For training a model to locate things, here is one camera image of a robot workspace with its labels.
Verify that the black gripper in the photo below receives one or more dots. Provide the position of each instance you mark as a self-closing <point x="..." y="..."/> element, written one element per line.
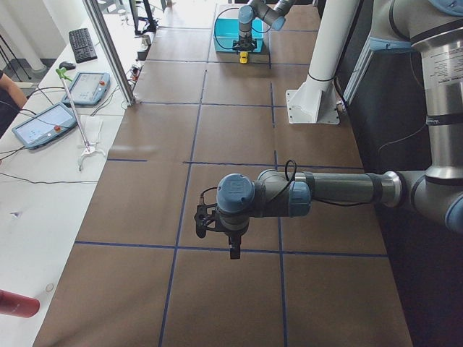
<point x="244" y="37"/>
<point x="232" y="237"/>

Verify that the yellow beetle toy car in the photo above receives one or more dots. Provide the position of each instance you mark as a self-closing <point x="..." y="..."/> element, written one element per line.
<point x="243" y="57"/>

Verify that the person forearm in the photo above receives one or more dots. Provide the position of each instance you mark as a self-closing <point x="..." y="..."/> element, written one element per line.
<point x="12" y="101"/>

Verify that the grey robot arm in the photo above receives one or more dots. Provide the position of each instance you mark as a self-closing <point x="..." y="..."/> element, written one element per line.
<point x="431" y="32"/>
<point x="273" y="17"/>

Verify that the light blue plastic bin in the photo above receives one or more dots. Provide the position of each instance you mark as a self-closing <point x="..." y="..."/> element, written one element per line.
<point x="226" y="35"/>

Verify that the black computer keyboard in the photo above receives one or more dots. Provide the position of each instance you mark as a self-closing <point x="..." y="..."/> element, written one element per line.
<point x="82" y="45"/>

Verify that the upper teach pendant tablet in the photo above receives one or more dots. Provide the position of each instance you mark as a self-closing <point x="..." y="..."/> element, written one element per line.
<point x="88" y="88"/>

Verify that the teach pendant tablet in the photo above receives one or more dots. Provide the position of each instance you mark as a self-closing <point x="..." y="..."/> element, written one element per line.
<point x="45" y="127"/>
<point x="88" y="88"/>

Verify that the black computer mouse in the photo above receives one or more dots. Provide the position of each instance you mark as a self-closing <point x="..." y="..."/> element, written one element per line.
<point x="67" y="65"/>

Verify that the lower teach pendant tablet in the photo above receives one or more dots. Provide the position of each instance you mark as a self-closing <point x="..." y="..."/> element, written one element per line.
<point x="45" y="127"/>

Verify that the red cylinder bottle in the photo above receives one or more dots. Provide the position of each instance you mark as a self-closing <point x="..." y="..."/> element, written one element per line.
<point x="17" y="305"/>

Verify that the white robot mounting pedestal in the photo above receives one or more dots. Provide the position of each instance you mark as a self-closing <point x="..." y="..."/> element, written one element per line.
<point x="314" y="102"/>

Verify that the aluminium frame post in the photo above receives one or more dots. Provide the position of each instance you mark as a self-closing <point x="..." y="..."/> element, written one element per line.
<point x="109" y="49"/>

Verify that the green handled reacher grabber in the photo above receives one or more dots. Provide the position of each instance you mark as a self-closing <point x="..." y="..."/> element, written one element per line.
<point x="90" y="149"/>

